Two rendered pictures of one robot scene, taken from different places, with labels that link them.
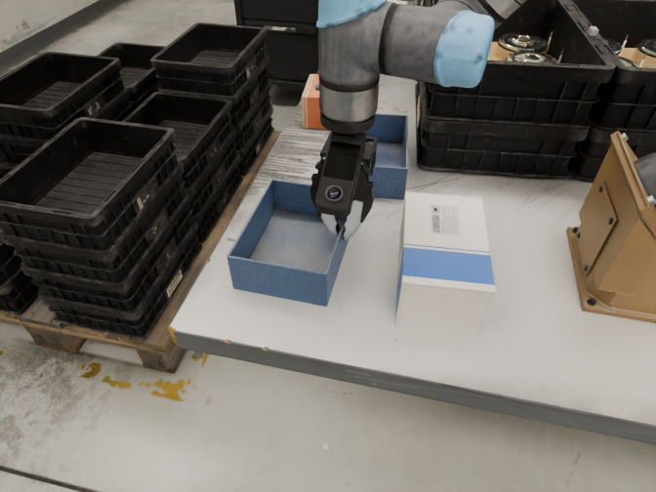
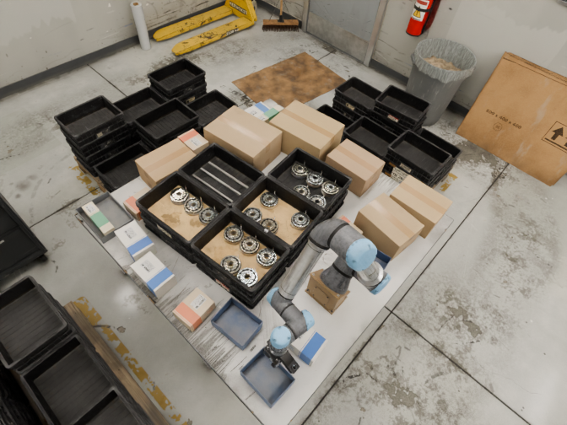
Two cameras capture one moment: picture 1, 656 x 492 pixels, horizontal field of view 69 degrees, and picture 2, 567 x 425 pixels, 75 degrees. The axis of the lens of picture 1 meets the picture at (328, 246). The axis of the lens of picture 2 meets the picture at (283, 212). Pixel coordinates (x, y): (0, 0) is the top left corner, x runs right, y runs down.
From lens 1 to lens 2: 139 cm
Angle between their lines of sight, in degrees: 43
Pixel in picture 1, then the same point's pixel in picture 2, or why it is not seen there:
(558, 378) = (345, 338)
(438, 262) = (311, 346)
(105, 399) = not seen: outside the picture
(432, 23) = (303, 326)
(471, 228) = not seen: hidden behind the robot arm
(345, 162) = (288, 357)
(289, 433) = not seen: hidden behind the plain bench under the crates
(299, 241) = (262, 374)
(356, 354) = (314, 384)
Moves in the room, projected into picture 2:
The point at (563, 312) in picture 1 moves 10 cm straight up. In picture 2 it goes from (329, 320) to (333, 312)
